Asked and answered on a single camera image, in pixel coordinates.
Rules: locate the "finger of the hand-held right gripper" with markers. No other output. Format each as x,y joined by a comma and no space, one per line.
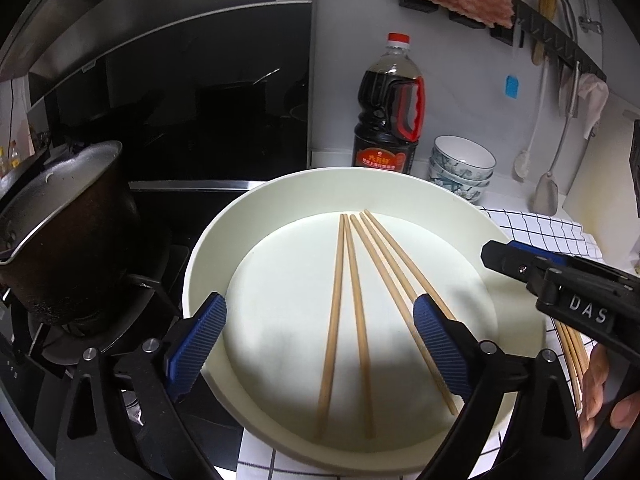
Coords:
505,257
565,264

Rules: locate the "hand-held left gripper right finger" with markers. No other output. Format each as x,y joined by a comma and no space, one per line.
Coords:
445,345

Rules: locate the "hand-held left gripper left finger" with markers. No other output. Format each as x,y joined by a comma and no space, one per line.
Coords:
197,340

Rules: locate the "pile of wooden chopsticks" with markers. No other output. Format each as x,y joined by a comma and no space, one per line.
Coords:
575,355

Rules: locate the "slim wooden chopstick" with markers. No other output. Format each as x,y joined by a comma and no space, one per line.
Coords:
334,320
357,320
380,266
400,255

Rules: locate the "white round basin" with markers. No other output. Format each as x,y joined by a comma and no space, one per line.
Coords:
280,260

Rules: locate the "person's right hand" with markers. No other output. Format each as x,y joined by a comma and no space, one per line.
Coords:
594,390

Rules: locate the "white checkered cloth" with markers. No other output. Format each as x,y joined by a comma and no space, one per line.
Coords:
540,230

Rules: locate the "metal spatula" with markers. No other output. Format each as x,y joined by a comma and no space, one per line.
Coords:
546,195

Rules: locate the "floral ceramic bowl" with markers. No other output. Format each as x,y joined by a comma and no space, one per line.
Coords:
457,194
462,157
457,181

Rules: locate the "white dish brush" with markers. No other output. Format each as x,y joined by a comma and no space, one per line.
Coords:
522,165

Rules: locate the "black gas stove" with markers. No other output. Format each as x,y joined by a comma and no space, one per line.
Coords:
165,210

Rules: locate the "pink hanging cloth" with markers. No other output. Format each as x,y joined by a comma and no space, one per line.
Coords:
587,105

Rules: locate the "dark cooking pot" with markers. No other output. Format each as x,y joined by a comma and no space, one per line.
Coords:
65,240

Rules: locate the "dark soy sauce bottle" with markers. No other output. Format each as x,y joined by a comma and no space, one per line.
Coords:
382,125

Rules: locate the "wooden spoon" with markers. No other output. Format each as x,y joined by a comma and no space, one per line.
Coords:
546,5

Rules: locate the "black range hood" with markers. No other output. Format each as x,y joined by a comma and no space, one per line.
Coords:
175,85

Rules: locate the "small seasoning bottle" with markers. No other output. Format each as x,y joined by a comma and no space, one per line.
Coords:
2,160
15,155

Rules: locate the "black wall rack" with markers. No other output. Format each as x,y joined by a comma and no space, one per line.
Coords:
565,40

